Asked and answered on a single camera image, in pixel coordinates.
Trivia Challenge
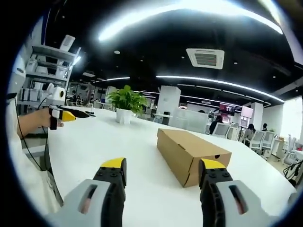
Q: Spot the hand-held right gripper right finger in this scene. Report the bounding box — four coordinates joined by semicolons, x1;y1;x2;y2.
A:
198;158;283;227

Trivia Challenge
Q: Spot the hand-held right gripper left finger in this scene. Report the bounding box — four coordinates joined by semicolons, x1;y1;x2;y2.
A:
45;157;127;227

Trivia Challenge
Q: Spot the brown cardboard shoe box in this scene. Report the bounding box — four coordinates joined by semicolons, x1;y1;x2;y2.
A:
156;128;232;188

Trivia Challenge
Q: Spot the person's left hand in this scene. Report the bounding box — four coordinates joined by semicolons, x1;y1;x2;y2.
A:
35;108;65;130

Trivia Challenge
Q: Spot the grey metal storage shelf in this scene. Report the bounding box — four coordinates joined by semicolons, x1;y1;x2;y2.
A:
17;44;81;110

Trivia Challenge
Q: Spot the green potted plant white pot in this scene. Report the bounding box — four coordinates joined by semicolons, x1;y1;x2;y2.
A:
107;85;148;125

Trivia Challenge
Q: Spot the white device on shelf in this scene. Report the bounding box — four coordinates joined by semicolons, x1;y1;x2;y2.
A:
59;34;76;51

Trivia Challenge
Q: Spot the person's white shirt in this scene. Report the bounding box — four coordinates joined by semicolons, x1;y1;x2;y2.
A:
4;93;64;215

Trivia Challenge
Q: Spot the white mesh office chair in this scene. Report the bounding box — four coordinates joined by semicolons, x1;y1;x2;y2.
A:
214;123;231;139
263;131;276;157
250;130;266;153

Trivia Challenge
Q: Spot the translucent desk partition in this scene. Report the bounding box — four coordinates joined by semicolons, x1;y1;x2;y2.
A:
168;109;209;134

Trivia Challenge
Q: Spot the white square pillar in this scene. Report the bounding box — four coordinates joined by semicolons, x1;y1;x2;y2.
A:
156;85;181;124

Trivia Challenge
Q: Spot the long ceiling light strip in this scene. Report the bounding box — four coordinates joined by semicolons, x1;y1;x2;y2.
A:
155;75;285;103
98;0;284;43

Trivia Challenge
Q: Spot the white ceiling air conditioner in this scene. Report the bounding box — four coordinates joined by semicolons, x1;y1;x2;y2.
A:
186;47;225;70

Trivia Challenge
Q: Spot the black cable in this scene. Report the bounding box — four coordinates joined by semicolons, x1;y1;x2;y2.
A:
13;94;52;172

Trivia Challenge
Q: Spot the black stand with cables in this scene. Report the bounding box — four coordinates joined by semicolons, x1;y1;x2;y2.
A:
282;160;303;188

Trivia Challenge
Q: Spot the pink wall screen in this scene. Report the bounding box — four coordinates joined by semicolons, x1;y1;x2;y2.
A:
241;105;254;123

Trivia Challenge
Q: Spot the dark wall screen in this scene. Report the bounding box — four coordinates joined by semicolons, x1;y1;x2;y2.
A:
218;103;236;117

